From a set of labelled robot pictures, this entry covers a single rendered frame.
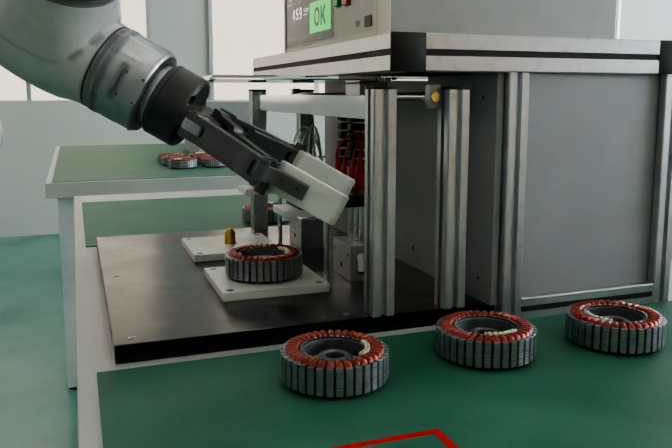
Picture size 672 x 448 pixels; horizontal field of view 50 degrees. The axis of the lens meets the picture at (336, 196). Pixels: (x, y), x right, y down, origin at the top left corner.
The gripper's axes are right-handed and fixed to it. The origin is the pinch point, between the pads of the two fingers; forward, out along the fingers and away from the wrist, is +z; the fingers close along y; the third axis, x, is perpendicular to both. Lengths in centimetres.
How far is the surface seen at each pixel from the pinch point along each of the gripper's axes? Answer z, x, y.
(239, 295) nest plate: -4.6, -21.3, -21.1
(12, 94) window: -238, -117, -434
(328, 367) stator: 7.5, -14.1, 4.9
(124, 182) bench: -65, -58, -170
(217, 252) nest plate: -12, -25, -45
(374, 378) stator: 12.1, -13.4, 3.5
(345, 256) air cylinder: 5.8, -12.3, -33.4
